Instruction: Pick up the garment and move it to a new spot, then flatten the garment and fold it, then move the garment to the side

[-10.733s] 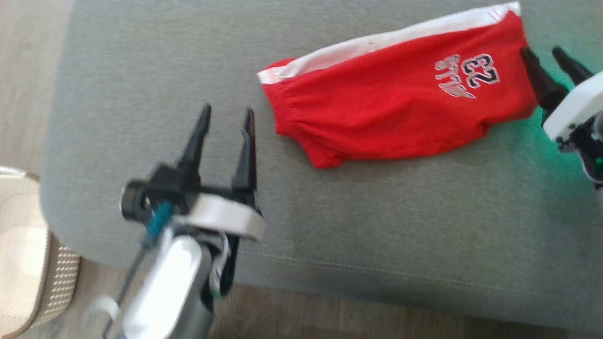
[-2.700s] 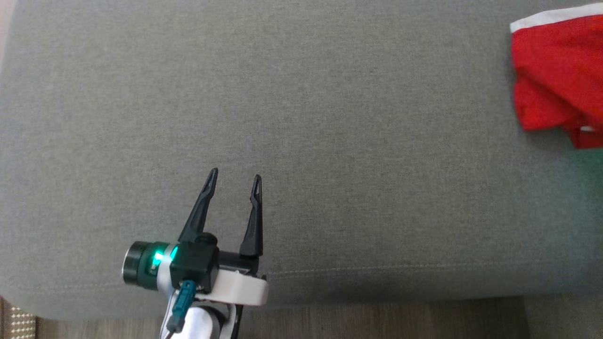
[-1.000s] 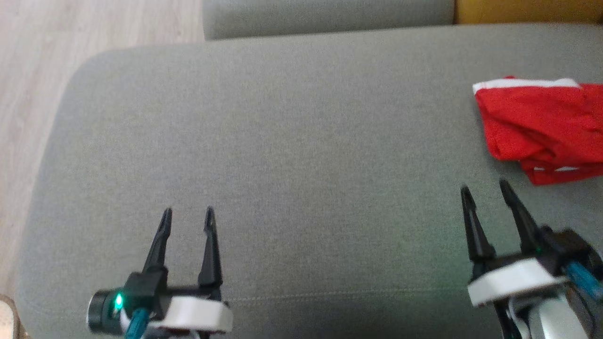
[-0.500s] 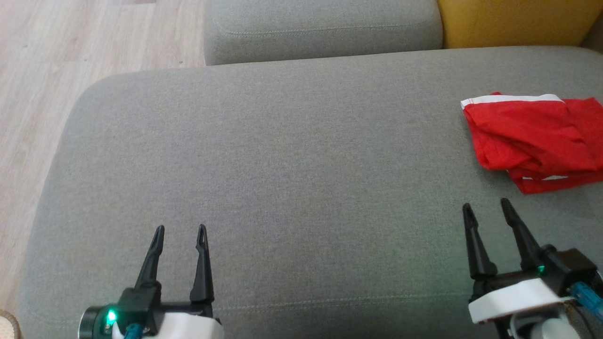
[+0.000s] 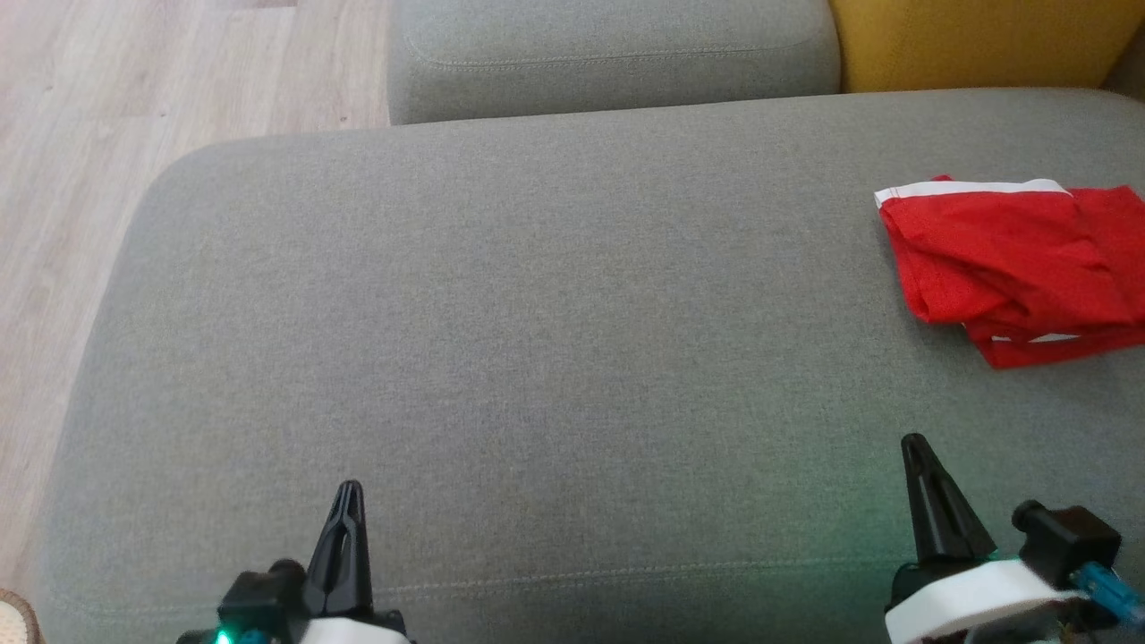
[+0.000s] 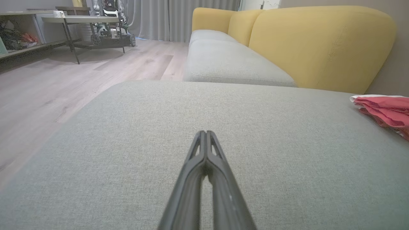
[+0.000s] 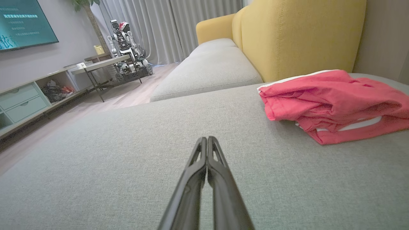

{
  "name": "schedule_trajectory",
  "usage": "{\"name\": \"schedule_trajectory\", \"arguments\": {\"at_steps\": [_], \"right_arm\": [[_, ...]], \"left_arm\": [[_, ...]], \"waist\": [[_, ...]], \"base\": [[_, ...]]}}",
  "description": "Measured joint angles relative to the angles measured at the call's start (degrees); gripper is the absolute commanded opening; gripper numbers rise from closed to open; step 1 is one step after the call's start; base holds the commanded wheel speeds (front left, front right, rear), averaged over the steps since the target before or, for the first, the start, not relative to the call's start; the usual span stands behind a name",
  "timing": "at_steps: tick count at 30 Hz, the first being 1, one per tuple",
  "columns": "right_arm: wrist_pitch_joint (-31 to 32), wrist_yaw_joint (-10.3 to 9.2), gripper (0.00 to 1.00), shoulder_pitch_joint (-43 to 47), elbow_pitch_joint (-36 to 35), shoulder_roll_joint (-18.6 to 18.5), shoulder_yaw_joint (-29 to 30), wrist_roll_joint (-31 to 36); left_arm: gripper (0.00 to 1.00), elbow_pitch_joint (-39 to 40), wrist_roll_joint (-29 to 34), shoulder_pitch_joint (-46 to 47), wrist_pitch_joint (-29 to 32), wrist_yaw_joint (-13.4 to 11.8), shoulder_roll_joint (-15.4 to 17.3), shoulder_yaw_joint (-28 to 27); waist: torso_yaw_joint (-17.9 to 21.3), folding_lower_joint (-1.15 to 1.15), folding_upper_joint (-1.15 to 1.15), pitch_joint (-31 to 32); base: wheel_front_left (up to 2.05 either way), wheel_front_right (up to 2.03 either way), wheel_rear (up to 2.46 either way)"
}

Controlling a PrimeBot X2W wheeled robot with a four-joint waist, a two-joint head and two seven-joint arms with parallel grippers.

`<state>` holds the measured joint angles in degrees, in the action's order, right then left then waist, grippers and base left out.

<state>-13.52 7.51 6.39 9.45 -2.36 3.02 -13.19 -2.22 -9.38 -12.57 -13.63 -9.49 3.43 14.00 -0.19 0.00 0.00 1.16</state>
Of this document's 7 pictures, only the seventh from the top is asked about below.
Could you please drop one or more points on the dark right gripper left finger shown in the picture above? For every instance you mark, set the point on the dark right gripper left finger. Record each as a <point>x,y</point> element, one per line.
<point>188,198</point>

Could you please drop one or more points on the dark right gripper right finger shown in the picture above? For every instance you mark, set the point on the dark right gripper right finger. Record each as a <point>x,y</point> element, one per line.
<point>228,201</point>

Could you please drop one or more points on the red white-trimmed sports jersey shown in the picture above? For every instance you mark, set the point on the red white-trimmed sports jersey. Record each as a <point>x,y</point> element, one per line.
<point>332,99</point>

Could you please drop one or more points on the grey sofa seat cushion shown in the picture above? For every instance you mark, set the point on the grey sofa seat cushion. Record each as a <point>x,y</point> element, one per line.
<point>214,46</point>
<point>207,73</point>

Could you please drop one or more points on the white wheeled background robot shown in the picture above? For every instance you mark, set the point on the white wheeled background robot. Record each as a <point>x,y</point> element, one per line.
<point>131,54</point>

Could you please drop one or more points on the white coffee table black legs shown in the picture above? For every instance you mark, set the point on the white coffee table black legs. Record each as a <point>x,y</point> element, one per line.
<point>102,64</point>

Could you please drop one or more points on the dark wooden side table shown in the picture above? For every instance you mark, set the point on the dark wooden side table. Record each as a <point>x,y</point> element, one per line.
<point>99,57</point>

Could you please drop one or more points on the grey pleated curtain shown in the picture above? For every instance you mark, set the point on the grey pleated curtain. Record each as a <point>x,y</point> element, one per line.
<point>179,28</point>

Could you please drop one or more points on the small yellow sofa backrest cushion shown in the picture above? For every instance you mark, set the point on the small yellow sofa backrest cushion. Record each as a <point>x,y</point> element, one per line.
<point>214,28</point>

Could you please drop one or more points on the small yellow container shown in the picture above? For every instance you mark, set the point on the small yellow container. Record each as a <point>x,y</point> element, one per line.
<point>99,50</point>

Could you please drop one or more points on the red santa hat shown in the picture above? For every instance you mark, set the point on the red santa hat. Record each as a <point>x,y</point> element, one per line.
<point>123,25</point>

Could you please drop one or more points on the long low television cabinet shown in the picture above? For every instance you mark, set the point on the long low television cabinet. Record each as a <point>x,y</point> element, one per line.
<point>22,102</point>

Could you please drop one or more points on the tall indoor plant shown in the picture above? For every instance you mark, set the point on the tall indoor plant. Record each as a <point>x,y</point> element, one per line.
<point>96,25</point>

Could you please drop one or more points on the wall-mounted television screen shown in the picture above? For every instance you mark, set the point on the wall-mounted television screen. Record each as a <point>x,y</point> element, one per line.
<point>22,22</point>

